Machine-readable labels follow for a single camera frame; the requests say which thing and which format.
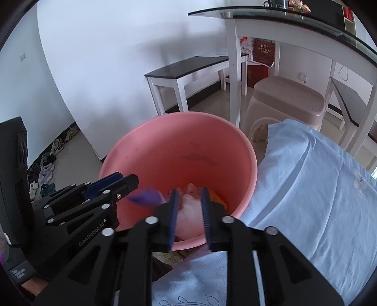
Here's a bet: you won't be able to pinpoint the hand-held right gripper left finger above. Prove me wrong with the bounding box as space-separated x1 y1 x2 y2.
34 188 180 306

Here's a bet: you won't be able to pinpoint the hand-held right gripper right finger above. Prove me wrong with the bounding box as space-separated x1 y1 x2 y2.
201 187 345 306

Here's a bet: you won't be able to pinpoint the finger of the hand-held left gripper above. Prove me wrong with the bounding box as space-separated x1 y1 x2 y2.
32 173 124 211
44 173 140 226

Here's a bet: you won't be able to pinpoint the blue bag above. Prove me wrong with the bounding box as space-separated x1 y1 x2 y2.
127 186 165 208

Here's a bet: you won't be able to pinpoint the orange white plastic bag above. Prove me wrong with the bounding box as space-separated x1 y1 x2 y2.
169 182 207 197

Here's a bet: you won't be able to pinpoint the pink plastic bucket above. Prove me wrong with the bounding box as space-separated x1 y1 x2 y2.
98 111 259 251

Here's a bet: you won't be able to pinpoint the person's left hand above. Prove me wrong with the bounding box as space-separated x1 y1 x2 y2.
0 243 37 285

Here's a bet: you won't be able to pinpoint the row of shoes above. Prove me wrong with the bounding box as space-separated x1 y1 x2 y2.
26 124 80 201

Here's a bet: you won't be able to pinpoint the light blue floral blanket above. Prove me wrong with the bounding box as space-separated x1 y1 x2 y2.
152 118 377 306

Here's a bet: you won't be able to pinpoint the beige plastic stool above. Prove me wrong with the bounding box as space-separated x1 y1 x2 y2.
246 76 328 142

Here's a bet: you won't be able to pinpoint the large red box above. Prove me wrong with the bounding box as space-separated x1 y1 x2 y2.
247 63 269 88

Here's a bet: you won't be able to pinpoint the white red printed bag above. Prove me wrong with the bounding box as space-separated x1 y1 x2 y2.
239 37 254 62

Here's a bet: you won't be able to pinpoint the dark red paper bag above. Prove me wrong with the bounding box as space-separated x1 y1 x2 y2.
254 38 276 67

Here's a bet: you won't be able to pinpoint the white table with glass top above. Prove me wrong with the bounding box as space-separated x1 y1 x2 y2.
188 0 377 157

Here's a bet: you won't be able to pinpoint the flowers in vase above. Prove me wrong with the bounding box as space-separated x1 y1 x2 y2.
288 0 311 13

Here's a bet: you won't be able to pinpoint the black monitor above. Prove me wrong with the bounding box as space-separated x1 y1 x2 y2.
306 0 346 19

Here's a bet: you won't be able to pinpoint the white wall shelf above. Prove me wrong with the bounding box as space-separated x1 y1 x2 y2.
342 6 357 30

